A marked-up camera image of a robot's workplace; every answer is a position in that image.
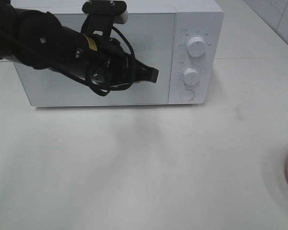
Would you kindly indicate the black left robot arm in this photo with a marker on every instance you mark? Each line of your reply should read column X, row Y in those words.
column 91, row 56

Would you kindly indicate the white round door button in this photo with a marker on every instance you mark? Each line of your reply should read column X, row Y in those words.
column 187, row 95

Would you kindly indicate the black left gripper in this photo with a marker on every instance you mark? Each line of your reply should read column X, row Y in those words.
column 115, row 51

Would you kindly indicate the white microwave oven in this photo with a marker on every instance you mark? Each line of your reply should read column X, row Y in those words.
column 193, row 17

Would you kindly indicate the white microwave door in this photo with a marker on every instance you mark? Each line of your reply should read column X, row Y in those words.
column 150, row 35

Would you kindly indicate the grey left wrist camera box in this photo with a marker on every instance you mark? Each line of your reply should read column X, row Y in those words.
column 121, row 18

